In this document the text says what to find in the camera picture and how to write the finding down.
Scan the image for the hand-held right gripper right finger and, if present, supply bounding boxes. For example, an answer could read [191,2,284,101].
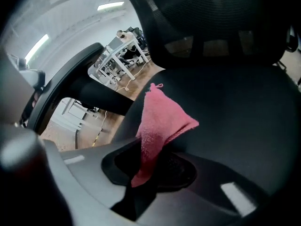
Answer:
[135,149,278,226]

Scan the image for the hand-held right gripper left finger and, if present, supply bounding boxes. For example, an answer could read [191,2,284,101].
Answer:
[44,137,142,226]

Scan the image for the pink cloth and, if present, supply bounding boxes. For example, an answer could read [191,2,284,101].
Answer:
[131,82,200,188]

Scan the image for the black chair seat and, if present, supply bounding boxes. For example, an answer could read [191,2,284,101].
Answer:
[112,64,301,199]

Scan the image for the black chair armrest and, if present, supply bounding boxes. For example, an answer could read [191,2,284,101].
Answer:
[27,42,135,136]

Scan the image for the black office chair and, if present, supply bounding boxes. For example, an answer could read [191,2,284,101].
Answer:
[126,26,147,49]

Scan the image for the black mesh chair backrest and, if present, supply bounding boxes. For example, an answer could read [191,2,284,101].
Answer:
[126,0,293,68]

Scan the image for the white table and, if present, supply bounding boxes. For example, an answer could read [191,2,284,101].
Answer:
[87,35,151,86]

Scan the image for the long ceiling light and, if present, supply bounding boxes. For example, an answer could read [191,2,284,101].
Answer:
[97,1,125,12]
[24,33,50,64]

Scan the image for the yellow black striped cable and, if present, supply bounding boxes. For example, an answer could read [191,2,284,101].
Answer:
[91,127,103,148]

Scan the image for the white low table frame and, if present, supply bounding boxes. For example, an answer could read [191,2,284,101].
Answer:
[50,97,105,132]

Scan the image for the white floor cable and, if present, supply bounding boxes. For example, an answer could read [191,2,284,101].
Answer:
[115,58,151,92]

